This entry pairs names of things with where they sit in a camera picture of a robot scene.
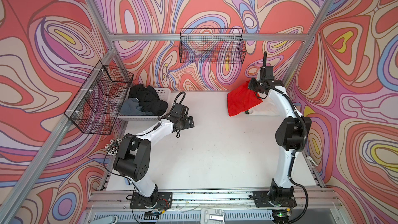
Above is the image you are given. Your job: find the white plastic laundry basket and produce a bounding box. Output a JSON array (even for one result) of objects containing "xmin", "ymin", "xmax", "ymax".
[{"xmin": 118, "ymin": 87, "xmax": 172, "ymax": 121}]

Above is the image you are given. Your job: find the black wire basket left wall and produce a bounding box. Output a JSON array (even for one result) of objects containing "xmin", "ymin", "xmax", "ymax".
[{"xmin": 64, "ymin": 61, "xmax": 134, "ymax": 135}]

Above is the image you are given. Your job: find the black wire basket wall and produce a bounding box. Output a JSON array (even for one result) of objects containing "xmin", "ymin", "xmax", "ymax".
[
  {"xmin": 64, "ymin": 61, "xmax": 134, "ymax": 135},
  {"xmin": 179, "ymin": 27, "xmax": 247, "ymax": 64}
]

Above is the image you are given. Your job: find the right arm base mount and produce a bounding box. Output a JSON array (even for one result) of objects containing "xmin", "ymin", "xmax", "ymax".
[{"xmin": 249, "ymin": 179, "xmax": 297, "ymax": 208}]

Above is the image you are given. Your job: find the red t-shirt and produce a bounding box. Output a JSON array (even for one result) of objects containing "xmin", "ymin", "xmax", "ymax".
[{"xmin": 227, "ymin": 80, "xmax": 263, "ymax": 117}]

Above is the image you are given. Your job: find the black wire basket back wall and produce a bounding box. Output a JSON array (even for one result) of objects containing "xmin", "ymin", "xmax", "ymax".
[{"xmin": 179, "ymin": 27, "xmax": 247, "ymax": 64}]

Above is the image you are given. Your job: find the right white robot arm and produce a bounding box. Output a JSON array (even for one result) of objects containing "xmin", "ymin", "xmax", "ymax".
[{"xmin": 248, "ymin": 65, "xmax": 312, "ymax": 192}]

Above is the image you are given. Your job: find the cup of pens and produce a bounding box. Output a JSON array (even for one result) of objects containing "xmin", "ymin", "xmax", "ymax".
[{"xmin": 105, "ymin": 138, "xmax": 122, "ymax": 156}]

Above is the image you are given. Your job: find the aluminium rail at front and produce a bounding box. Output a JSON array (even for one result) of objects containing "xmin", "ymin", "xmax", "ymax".
[{"xmin": 82, "ymin": 187, "xmax": 351, "ymax": 224}]

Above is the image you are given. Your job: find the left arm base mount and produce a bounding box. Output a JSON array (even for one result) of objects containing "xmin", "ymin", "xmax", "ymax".
[{"xmin": 127, "ymin": 191, "xmax": 173, "ymax": 211}]

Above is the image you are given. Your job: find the grey garment in basket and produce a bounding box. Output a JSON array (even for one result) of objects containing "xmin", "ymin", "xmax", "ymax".
[{"xmin": 119, "ymin": 98, "xmax": 153, "ymax": 116}]

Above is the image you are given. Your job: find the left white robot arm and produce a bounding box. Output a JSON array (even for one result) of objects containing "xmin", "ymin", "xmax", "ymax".
[{"xmin": 113, "ymin": 103, "xmax": 194, "ymax": 198}]

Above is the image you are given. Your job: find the folded white t-shirt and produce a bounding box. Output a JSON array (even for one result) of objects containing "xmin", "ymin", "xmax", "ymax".
[{"xmin": 245, "ymin": 97, "xmax": 279, "ymax": 116}]

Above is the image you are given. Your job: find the black garment in basket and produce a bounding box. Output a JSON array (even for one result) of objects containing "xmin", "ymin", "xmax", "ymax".
[{"xmin": 129, "ymin": 84, "xmax": 168, "ymax": 116}]

